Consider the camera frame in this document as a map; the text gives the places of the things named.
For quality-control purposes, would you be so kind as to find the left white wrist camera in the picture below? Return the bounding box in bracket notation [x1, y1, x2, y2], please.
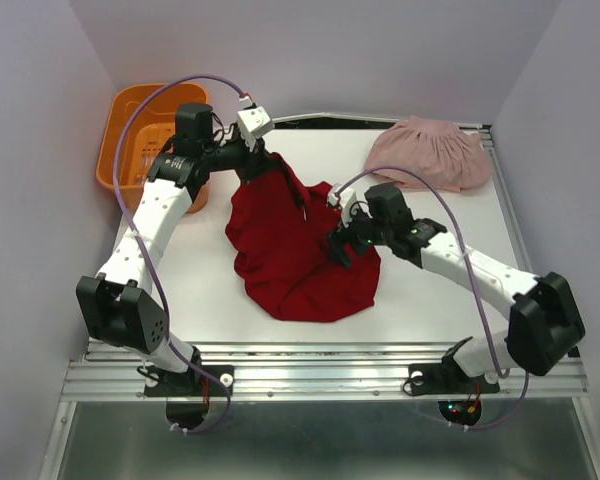
[236, 94, 275, 152]

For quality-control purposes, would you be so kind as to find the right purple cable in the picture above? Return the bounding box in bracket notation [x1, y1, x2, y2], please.
[337, 167, 531, 434]

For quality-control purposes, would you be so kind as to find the orange plastic basket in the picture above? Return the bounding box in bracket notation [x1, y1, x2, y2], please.
[95, 83, 209, 211]

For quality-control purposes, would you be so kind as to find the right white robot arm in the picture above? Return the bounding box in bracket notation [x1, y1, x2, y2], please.
[327, 184, 585, 390]

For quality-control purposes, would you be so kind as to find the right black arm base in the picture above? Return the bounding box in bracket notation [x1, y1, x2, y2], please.
[402, 337, 500, 397]

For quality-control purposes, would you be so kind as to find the red pleated skirt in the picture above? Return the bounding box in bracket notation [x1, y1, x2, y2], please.
[225, 154, 381, 323]

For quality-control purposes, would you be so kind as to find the pink pleated skirt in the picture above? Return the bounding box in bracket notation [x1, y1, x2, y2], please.
[364, 116, 494, 192]

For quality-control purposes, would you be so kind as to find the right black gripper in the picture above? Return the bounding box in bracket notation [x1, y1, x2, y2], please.
[323, 202, 392, 269]

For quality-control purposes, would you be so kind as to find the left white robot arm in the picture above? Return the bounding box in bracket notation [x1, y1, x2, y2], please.
[76, 98, 274, 394]

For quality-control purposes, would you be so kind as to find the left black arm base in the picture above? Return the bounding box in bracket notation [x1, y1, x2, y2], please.
[136, 365, 225, 398]

